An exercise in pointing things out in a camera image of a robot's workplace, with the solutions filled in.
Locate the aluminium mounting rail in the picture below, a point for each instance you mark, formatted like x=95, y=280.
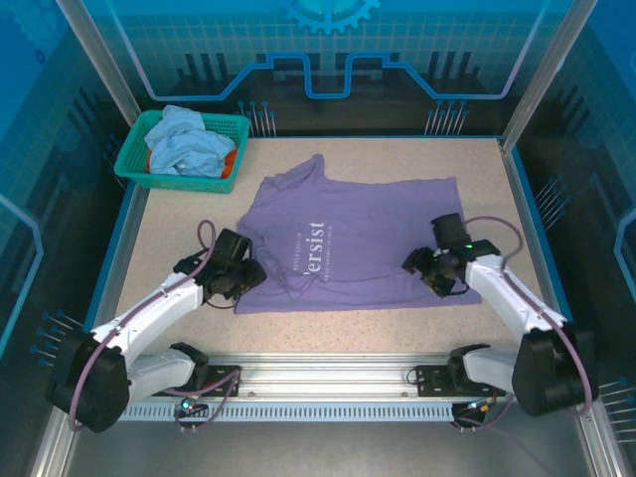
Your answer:
x=323, y=372

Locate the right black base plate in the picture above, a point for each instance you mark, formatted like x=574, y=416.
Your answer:
x=432, y=382

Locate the power connector plug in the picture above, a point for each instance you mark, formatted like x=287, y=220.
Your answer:
x=481, y=405
x=190, y=403

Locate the light blue t-shirt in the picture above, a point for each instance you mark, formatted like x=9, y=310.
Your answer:
x=191, y=149

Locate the purple t-shirt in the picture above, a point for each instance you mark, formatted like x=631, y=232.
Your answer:
x=367, y=233

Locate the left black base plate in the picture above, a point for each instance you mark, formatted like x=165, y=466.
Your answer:
x=223, y=380

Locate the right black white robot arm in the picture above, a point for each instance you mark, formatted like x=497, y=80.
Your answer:
x=502, y=293

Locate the metal lower shelf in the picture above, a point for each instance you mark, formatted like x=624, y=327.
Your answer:
x=323, y=452

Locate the orange garment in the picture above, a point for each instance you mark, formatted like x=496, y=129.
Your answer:
x=229, y=166

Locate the teal plastic basket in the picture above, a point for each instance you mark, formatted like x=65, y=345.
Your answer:
x=174, y=183

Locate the aluminium frame post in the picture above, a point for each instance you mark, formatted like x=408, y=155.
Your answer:
x=544, y=64
x=99, y=54

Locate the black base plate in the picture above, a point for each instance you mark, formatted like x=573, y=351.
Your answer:
x=223, y=380
x=432, y=382

